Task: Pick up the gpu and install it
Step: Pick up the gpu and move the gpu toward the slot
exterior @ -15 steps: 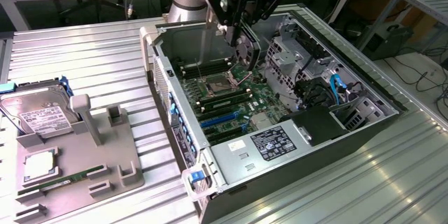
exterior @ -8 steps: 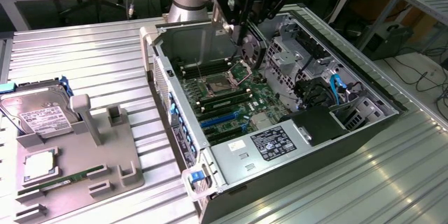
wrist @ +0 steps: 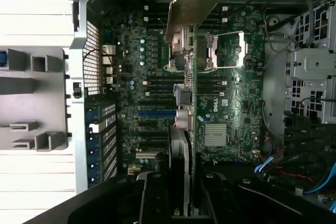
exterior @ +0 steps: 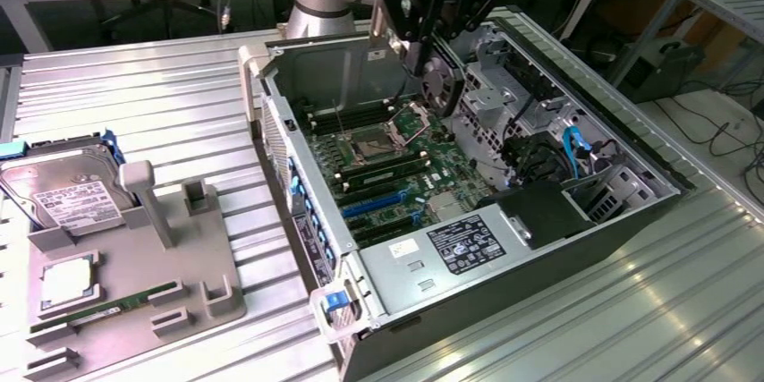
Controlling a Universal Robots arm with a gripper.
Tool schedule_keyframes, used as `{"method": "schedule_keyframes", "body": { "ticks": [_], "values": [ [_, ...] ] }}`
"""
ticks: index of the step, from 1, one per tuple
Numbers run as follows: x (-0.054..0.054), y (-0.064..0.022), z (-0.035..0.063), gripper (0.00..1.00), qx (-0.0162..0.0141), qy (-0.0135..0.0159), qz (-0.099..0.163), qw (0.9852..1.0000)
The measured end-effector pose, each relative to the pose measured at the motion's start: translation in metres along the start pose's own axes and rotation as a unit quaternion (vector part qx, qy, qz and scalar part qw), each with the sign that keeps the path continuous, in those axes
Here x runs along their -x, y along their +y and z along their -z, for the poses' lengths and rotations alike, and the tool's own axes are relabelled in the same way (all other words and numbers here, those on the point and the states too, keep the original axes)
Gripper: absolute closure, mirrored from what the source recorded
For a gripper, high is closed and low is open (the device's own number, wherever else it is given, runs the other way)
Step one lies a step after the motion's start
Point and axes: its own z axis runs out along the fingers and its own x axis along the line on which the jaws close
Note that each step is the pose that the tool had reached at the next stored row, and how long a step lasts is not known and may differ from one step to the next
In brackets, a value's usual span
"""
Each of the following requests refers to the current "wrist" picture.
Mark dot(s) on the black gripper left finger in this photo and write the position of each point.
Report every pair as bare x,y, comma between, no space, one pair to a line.
155,197

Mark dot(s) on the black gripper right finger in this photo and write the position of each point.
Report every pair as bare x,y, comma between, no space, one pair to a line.
236,203

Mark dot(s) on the white expansion slot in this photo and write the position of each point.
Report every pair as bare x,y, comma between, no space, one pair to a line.
145,155

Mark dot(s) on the silver finned chipset heatsink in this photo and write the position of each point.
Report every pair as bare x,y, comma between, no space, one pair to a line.
215,134

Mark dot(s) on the blue expansion slot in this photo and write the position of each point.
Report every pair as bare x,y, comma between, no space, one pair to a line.
155,115

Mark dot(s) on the green Dell motherboard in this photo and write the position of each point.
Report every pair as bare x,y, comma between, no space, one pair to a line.
236,95

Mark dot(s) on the grey open PC case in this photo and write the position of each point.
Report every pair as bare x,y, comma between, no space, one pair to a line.
80,103

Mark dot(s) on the perforated metal disk bay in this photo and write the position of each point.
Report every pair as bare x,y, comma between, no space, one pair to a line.
312,77

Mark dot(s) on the metal CPU socket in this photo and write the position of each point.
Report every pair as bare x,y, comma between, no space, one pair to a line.
223,51

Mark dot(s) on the grey parts rack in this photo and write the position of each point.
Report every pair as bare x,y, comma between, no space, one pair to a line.
39,95

